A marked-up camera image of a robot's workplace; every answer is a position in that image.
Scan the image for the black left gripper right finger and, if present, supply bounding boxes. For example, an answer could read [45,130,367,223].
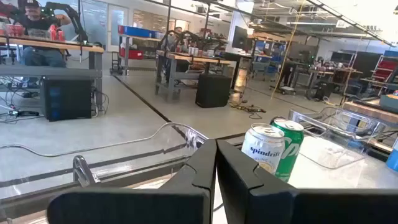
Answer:
[216,139,398,224]

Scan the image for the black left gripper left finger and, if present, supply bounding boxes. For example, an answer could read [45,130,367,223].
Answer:
[46,139,218,224]

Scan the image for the green Sprite can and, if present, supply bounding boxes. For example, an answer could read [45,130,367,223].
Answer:
[269,118,305,183]

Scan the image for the clear plastic bin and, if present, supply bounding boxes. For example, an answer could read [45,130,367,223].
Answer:
[288,106,388,170]
[0,122,210,224]

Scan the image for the small wheeled dolly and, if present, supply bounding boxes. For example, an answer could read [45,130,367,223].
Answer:
[270,85,298,96]

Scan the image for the black computer tower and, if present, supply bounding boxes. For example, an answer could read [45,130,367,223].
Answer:
[42,77,94,122]
[195,73,233,109]

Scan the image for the blue shelving rack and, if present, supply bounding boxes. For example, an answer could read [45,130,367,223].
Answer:
[254,40,287,75]

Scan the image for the wooden workbench grey legs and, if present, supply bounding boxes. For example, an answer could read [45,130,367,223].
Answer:
[154,49,233,101]
[306,67,364,101]
[0,34,105,108]

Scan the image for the grey metal shelf rack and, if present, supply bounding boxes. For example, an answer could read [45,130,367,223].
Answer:
[118,25,165,76]

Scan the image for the black hand truck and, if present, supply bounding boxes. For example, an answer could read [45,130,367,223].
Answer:
[109,51,124,76]

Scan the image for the black office desk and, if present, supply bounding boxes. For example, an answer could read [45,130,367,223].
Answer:
[217,51,253,91]

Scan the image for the red storage bin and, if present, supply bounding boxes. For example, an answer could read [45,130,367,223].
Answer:
[119,48,146,60]

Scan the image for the black power strip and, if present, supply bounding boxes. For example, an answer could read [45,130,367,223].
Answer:
[8,110,40,118]

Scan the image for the black computer monitor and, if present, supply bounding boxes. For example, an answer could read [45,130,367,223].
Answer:
[231,26,249,50]

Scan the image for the blue storage bin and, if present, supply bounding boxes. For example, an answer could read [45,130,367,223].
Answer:
[123,26,165,39]

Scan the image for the person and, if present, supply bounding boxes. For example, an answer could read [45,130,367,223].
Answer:
[17,0,73,68]
[167,26,187,52]

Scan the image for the white glazed door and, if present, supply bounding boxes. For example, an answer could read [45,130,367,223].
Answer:
[107,4,130,52]

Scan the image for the tangled floor cables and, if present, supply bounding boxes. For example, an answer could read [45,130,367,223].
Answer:
[229,100,267,121]

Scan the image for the large black wall screen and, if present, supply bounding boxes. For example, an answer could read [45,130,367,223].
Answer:
[287,42,320,65]

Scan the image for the hanging yellow cable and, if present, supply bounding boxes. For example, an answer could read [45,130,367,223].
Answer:
[269,0,307,100]

